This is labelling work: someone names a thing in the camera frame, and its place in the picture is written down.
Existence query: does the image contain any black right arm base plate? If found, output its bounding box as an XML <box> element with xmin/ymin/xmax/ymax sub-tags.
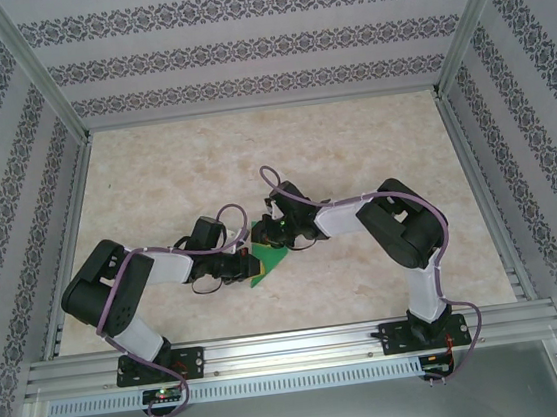
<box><xmin>377</xmin><ymin>312</ymin><xmax>469</xmax><ymax>358</ymax></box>

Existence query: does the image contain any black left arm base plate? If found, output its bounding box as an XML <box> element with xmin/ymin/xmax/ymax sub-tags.
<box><xmin>113</xmin><ymin>345</ymin><xmax>208</xmax><ymax>389</ymax></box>

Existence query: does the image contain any aluminium frame post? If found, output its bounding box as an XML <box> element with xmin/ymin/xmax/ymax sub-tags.
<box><xmin>0</xmin><ymin>0</ymin><xmax>95</xmax><ymax>154</ymax></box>
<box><xmin>420</xmin><ymin>0</ymin><xmax>532</xmax><ymax>102</ymax></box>

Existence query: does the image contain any slotted metal cable duct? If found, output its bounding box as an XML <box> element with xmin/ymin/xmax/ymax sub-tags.
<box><xmin>46</xmin><ymin>356</ymin><xmax>426</xmax><ymax>417</ymax></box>

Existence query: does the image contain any aluminium table side rail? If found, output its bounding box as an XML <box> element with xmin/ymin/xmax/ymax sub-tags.
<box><xmin>18</xmin><ymin>136</ymin><xmax>119</xmax><ymax>363</ymax></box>
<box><xmin>434</xmin><ymin>85</ymin><xmax>541</xmax><ymax>311</ymax></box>

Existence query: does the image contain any green paper sheet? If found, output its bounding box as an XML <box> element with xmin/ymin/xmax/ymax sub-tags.
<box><xmin>242</xmin><ymin>216</ymin><xmax>294</xmax><ymax>290</ymax></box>

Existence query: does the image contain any aluminium mounting rail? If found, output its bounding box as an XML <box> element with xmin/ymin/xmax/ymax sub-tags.
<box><xmin>21</xmin><ymin>300</ymin><xmax>557</xmax><ymax>400</ymax></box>

